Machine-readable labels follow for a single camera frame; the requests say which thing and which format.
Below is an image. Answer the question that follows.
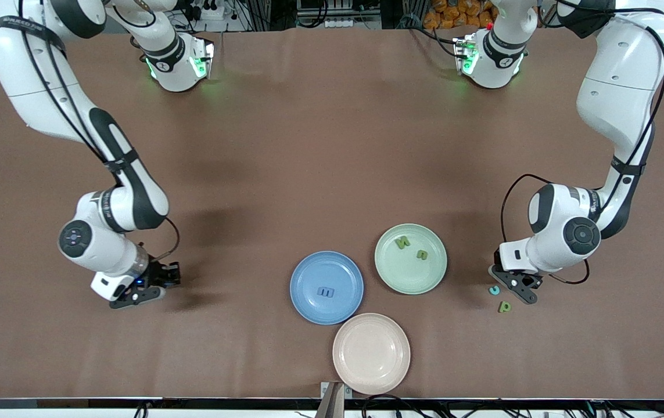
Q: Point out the green plate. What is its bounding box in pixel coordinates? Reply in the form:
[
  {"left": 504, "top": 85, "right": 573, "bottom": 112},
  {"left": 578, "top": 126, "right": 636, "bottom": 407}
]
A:
[{"left": 374, "top": 223, "right": 448, "bottom": 296}]

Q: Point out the beige plate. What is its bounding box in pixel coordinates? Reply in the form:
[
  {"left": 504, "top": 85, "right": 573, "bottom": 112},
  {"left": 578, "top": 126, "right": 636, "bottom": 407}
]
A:
[{"left": 332, "top": 312, "right": 411, "bottom": 395}]

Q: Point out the blue plate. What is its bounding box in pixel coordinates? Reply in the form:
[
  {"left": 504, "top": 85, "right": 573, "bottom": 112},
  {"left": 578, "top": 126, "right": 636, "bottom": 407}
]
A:
[{"left": 289, "top": 250, "right": 365, "bottom": 326}]

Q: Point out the brown paper table cover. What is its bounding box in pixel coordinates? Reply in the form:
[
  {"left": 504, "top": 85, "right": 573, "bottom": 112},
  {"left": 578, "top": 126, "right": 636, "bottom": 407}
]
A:
[{"left": 0, "top": 26, "right": 664, "bottom": 401}]

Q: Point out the orange bag pile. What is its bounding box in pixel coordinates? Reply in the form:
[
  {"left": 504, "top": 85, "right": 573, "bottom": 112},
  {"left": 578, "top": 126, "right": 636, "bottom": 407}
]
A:
[{"left": 423, "top": 0, "right": 498, "bottom": 30}]

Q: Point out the white power strip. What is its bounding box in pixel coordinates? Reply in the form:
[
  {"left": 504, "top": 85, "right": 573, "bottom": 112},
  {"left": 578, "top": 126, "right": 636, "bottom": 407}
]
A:
[
  {"left": 323, "top": 17, "right": 379, "bottom": 28},
  {"left": 185, "top": 0, "right": 225, "bottom": 21}
]

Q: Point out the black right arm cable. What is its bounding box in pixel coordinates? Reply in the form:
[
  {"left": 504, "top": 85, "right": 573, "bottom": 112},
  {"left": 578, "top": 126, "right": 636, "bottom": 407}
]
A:
[{"left": 18, "top": 0, "right": 181, "bottom": 259}]

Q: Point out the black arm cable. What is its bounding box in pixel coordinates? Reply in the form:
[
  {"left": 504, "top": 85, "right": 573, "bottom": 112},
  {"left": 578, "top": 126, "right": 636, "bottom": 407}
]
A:
[
  {"left": 18, "top": 0, "right": 181, "bottom": 259},
  {"left": 500, "top": 0, "right": 664, "bottom": 285}
]

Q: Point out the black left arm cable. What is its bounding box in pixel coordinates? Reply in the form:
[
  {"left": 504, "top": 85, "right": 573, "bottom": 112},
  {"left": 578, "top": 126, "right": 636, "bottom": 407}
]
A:
[{"left": 500, "top": 0, "right": 664, "bottom": 285}]

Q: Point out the grey metal bracket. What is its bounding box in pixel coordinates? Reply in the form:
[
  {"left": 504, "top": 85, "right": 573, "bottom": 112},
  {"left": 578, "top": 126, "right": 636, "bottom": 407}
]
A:
[{"left": 315, "top": 381, "right": 353, "bottom": 418}]

